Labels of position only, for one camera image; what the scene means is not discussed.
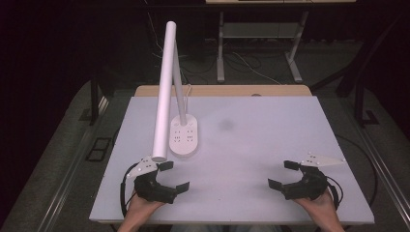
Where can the black metal stand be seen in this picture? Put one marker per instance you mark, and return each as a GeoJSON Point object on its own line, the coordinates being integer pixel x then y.
{"type": "Point", "coordinates": [94, 103]}
{"type": "Point", "coordinates": [359, 103]}

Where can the person's left hand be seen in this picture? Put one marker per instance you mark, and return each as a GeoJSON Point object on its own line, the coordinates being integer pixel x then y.
{"type": "Point", "coordinates": [140, 208]}

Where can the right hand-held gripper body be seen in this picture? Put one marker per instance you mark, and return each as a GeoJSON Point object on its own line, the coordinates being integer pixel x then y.
{"type": "Point", "coordinates": [311, 187]}

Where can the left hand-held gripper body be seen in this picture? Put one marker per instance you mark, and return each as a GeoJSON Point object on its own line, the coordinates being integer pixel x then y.
{"type": "Point", "coordinates": [151, 190]}

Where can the grey metal stand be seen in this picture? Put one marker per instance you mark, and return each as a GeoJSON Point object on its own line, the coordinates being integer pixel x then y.
{"type": "Point", "coordinates": [220, 64]}

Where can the metal floor rail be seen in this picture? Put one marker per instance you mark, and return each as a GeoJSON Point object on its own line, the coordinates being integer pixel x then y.
{"type": "Point", "coordinates": [383, 170]}
{"type": "Point", "coordinates": [69, 180]}

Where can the white table mat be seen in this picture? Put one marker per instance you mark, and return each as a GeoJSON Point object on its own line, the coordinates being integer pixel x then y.
{"type": "Point", "coordinates": [241, 154]}

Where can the white desk lamp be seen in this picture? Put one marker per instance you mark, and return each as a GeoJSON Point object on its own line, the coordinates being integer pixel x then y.
{"type": "Point", "coordinates": [164, 96]}

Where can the person's right hand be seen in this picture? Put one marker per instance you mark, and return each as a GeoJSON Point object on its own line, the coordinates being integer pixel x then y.
{"type": "Point", "coordinates": [320, 208]}

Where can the wooden table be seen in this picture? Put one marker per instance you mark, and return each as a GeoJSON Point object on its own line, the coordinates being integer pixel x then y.
{"type": "Point", "coordinates": [225, 90]}

